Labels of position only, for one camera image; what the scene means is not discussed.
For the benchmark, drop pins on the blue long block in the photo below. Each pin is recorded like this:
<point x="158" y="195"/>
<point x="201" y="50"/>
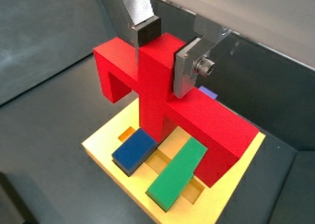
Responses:
<point x="134" y="151"/>

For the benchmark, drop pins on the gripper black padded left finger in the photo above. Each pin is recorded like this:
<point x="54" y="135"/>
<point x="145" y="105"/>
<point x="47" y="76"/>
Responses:
<point x="146" y="24"/>

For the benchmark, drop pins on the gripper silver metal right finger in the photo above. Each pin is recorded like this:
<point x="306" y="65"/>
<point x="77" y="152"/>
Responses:
<point x="193" y="60"/>

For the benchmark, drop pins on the red cross-shaped block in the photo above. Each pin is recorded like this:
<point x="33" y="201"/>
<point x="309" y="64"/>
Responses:
<point x="145" y="70"/>

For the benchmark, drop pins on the green long block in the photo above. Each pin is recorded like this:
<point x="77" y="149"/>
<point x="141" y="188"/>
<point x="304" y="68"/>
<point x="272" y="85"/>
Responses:
<point x="171" y="181"/>

